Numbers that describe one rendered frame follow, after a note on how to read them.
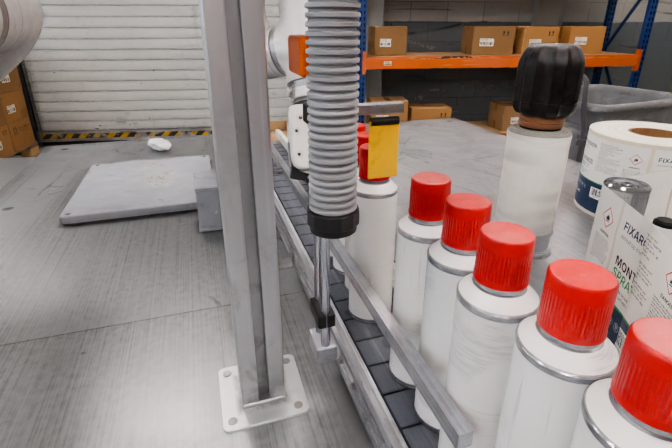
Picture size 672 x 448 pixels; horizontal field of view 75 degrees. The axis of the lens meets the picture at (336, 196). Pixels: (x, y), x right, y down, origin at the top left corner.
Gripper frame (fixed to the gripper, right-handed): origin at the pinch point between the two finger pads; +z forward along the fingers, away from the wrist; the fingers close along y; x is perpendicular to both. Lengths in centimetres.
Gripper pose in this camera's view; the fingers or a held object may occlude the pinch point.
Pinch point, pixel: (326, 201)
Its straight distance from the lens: 68.4
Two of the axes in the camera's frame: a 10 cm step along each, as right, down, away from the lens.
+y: 9.5, -1.1, 2.8
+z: 1.0, 9.9, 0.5
